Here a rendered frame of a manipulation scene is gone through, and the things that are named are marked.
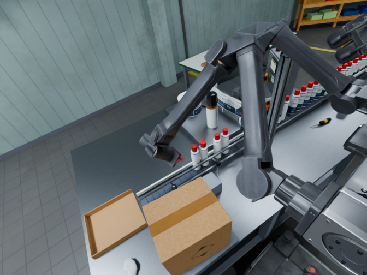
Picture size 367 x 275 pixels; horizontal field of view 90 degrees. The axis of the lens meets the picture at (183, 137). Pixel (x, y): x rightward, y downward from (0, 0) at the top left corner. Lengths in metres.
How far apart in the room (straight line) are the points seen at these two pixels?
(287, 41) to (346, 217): 0.60
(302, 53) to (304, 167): 0.78
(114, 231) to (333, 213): 1.04
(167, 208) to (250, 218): 0.49
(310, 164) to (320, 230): 0.99
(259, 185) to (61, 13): 3.39
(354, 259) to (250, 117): 0.33
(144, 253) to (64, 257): 1.37
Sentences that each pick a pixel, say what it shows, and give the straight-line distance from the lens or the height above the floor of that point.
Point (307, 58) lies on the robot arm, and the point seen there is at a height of 1.56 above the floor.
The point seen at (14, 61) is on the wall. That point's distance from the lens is 3.57.
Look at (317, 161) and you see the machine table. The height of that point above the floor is 0.83.
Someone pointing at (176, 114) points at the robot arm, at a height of 1.47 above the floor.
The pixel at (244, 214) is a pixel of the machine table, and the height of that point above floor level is 0.83.
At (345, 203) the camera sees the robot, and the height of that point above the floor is 1.50.
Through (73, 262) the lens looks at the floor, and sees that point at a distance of 2.31.
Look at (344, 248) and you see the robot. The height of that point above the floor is 1.45.
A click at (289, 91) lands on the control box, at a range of 1.13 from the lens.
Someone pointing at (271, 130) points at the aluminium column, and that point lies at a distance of 1.22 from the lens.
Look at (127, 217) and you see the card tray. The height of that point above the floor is 0.83.
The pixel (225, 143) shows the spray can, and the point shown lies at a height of 0.98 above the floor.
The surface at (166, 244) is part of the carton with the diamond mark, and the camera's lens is 0.79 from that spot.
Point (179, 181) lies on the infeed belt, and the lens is 1.19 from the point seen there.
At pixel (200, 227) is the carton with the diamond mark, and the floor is 1.12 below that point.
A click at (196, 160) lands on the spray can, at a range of 1.13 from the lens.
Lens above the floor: 1.86
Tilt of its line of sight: 42 degrees down
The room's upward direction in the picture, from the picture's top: 11 degrees counter-clockwise
